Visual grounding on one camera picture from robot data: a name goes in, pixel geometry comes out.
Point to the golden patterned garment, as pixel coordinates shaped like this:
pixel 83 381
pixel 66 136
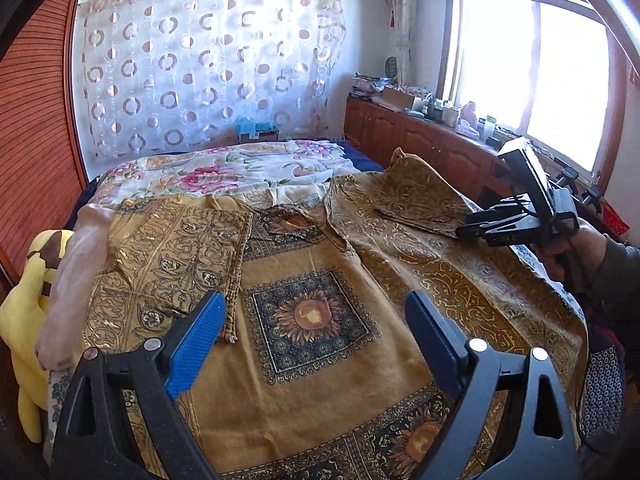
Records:
pixel 310 360

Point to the orange wooden headboard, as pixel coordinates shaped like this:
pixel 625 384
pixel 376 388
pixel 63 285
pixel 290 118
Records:
pixel 40 135

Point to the pink plastic bag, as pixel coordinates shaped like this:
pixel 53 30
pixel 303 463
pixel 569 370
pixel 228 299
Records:
pixel 469 119

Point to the pink floral quilt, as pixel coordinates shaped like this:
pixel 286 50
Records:
pixel 210 170

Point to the person's right forearm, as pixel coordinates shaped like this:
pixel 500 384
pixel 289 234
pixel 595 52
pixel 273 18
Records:
pixel 622 280

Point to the green-lid jar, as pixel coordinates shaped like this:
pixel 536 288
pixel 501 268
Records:
pixel 490 129

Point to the blue tissue box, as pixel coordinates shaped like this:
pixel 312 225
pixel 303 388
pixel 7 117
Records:
pixel 252 127

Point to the white jar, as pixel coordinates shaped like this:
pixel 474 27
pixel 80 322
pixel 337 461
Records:
pixel 450 116

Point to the window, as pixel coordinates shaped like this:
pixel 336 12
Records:
pixel 525 75

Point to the wooden cabinet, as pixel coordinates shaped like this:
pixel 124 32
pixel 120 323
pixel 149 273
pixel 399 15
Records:
pixel 415 140

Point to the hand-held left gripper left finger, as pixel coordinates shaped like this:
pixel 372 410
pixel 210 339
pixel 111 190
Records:
pixel 196 342

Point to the navy blue bed sheet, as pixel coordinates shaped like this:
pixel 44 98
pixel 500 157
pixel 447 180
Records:
pixel 362 157

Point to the blue floral white sheet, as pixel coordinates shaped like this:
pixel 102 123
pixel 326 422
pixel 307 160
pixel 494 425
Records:
pixel 56 390

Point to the sheer circle-print curtain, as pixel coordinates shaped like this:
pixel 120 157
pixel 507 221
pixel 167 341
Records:
pixel 200 60

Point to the cardboard box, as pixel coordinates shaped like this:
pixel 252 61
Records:
pixel 397 96

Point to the yellow plush toy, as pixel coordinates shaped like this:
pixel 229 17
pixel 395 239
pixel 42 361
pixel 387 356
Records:
pixel 25 320

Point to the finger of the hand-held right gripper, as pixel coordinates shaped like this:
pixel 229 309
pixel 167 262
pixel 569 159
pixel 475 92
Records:
pixel 495 235
pixel 500 211

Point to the person's right hand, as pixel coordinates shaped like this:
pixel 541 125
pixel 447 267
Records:
pixel 585 260

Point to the dotted dark cushion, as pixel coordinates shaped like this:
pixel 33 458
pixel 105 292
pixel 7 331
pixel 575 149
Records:
pixel 605 390

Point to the white lace window curtain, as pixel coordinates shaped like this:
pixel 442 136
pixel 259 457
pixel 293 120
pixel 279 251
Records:
pixel 402 15

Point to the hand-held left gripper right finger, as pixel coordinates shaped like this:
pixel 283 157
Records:
pixel 434 342

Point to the red box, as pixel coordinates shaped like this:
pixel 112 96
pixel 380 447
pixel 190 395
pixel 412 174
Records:
pixel 616 217

